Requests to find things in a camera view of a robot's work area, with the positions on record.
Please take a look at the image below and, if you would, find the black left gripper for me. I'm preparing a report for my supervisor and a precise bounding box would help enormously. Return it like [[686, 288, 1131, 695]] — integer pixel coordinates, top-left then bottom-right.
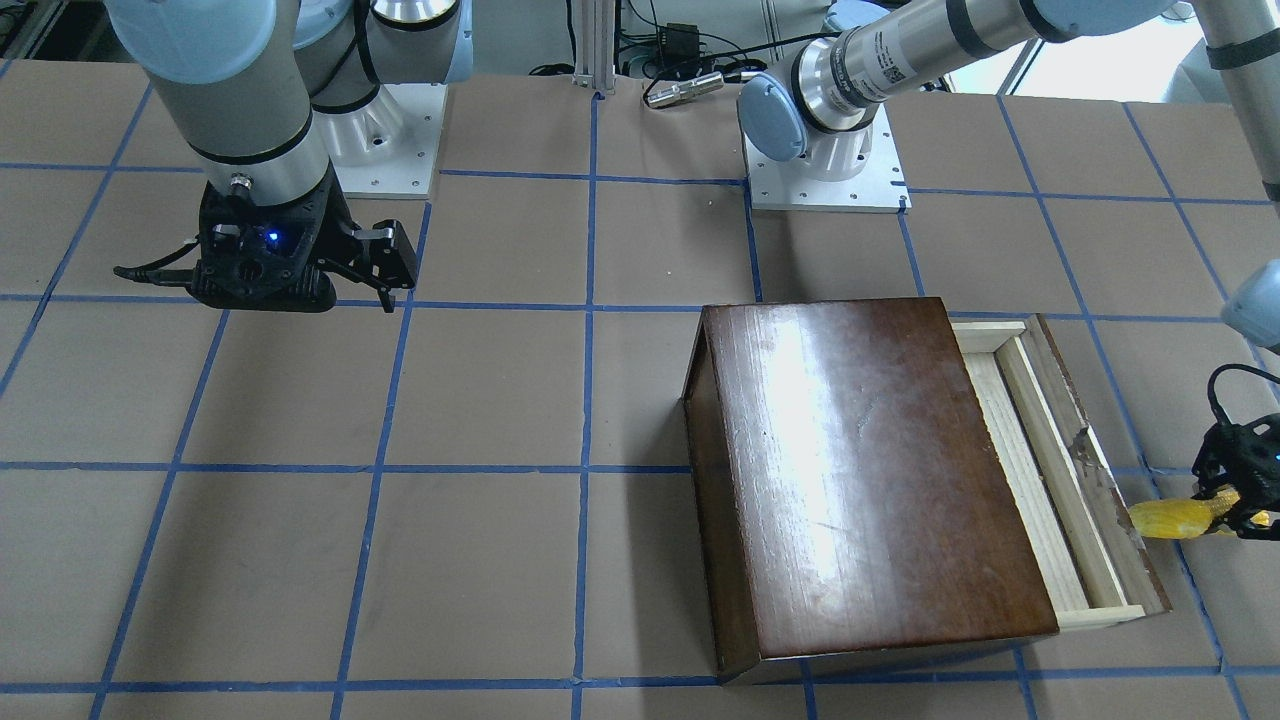
[[1192, 415, 1279, 541]]

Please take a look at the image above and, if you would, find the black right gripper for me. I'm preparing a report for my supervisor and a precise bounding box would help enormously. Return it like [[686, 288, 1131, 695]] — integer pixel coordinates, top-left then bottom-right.
[[188, 168, 419, 313]]

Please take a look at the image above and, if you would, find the yellow plastic corn cob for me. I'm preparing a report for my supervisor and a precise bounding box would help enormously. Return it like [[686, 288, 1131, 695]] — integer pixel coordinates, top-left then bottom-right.
[[1128, 484, 1277, 541]]

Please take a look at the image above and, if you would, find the wooden drawer with brown front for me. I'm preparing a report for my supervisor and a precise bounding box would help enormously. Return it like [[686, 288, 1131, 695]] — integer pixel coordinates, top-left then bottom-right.
[[952, 315, 1172, 632]]

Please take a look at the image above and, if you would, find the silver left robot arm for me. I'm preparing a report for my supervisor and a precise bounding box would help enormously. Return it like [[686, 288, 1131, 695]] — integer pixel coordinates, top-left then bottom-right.
[[737, 1, 1277, 541]]

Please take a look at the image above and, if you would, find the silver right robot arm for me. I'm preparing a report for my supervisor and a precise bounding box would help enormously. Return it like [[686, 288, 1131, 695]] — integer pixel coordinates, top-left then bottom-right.
[[106, 1, 474, 313]]

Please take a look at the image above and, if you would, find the silver metal cylinder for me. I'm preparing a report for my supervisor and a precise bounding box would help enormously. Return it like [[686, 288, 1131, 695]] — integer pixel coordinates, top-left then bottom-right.
[[643, 70, 724, 110]]

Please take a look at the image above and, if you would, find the black power adapter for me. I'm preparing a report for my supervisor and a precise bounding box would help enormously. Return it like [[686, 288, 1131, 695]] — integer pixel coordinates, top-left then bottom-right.
[[655, 22, 701, 67]]

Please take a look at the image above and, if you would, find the dark brown wooden cabinet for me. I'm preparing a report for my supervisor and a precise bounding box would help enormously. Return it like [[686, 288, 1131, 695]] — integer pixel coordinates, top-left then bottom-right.
[[682, 297, 1060, 685]]

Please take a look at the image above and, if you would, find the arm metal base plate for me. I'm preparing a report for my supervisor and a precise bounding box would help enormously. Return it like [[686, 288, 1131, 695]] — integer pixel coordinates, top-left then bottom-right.
[[315, 85, 449, 200], [739, 97, 913, 213]]

